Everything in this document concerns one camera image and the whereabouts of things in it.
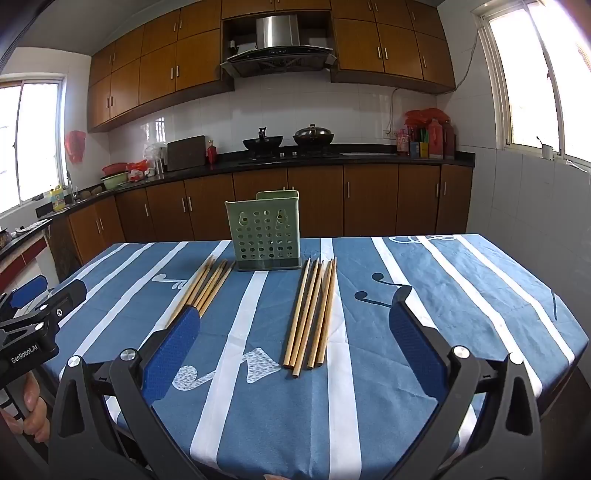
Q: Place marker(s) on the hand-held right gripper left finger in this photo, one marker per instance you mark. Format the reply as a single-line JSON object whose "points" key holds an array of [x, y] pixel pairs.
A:
{"points": [[175, 350]]}

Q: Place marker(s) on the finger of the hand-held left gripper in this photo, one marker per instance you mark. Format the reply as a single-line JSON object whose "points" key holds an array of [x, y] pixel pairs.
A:
{"points": [[27, 287], [69, 295]]}

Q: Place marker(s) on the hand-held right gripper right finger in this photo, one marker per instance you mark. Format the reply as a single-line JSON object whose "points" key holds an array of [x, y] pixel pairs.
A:
{"points": [[411, 350]]}

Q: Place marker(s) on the row of wooden chopsticks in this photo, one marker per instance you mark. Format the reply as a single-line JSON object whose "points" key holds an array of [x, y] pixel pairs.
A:
{"points": [[309, 318], [207, 286]]}

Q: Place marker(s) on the green perforated chopstick holder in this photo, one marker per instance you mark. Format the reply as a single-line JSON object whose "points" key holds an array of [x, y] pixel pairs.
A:
{"points": [[263, 230]]}

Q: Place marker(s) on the person's left hand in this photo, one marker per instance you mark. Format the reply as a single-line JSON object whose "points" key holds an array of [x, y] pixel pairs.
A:
{"points": [[34, 406]]}

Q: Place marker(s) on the dark side counter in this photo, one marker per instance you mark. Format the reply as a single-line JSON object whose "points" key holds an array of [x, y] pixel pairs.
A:
{"points": [[23, 233]]}

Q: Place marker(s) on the yellow dish soap bottle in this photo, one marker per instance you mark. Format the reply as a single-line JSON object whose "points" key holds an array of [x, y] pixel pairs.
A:
{"points": [[58, 197]]}

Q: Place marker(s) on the metal faucet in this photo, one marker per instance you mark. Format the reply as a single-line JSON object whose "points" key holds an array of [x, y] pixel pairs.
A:
{"points": [[71, 187]]}

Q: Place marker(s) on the blue white striped tablecloth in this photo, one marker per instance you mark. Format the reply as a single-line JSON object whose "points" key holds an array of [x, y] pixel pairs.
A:
{"points": [[277, 415]]}

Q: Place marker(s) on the green plastic basin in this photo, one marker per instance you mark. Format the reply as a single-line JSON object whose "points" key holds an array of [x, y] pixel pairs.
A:
{"points": [[115, 181]]}

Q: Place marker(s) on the red plastic basin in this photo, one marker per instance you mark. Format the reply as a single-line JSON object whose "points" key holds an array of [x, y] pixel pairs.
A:
{"points": [[115, 168]]}

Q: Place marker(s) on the sliding window with grille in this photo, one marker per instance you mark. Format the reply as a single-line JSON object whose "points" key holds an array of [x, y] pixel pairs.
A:
{"points": [[37, 138]]}

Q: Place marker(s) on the hanging red plastic bag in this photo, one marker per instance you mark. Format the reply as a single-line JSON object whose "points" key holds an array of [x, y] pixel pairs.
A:
{"points": [[75, 145]]}

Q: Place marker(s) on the wooden lower kitchen cabinets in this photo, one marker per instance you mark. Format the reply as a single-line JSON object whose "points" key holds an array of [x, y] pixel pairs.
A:
{"points": [[369, 198]]}

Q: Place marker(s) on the white plastic bags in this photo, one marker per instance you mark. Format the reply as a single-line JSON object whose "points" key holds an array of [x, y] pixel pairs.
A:
{"points": [[153, 151]]}

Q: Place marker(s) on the dark brown cutting board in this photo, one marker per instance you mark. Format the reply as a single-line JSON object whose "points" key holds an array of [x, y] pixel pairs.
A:
{"points": [[186, 153]]}

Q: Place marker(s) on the black kitchen countertop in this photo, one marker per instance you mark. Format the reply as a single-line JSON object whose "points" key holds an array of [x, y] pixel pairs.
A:
{"points": [[461, 159]]}

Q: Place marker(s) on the small red bottle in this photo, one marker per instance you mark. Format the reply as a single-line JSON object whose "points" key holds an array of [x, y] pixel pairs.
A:
{"points": [[212, 154]]}

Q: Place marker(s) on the blue yellow box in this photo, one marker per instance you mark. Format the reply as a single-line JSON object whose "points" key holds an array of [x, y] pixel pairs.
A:
{"points": [[418, 149]]}

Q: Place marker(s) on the pink bottle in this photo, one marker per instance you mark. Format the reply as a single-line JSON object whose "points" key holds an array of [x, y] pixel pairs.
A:
{"points": [[402, 143]]}

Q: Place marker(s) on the tall red bottle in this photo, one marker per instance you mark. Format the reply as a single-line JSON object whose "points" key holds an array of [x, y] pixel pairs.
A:
{"points": [[435, 141]]}

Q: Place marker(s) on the dark red sauce bottle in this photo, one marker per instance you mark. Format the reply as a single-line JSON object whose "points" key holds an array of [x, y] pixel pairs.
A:
{"points": [[449, 141]]}

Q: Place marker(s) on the black gas stove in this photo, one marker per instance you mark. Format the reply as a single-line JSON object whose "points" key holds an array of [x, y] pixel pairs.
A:
{"points": [[295, 154]]}

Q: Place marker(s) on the large red plastic bag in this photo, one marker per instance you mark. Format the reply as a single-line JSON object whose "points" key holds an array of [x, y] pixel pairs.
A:
{"points": [[425, 116]]}

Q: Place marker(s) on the black wok with lid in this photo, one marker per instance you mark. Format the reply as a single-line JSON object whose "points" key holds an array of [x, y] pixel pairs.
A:
{"points": [[314, 135]]}

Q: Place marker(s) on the white cup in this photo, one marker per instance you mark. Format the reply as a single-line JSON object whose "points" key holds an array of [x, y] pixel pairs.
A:
{"points": [[547, 152]]}

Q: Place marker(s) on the steel range hood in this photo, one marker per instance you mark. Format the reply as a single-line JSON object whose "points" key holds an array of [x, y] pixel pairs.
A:
{"points": [[277, 32]]}

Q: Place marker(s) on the wooden upper wall cabinets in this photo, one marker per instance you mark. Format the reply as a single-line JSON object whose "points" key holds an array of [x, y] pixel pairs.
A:
{"points": [[194, 60]]}

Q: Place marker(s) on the large white frame window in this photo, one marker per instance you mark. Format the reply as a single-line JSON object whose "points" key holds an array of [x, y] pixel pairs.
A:
{"points": [[526, 78]]}

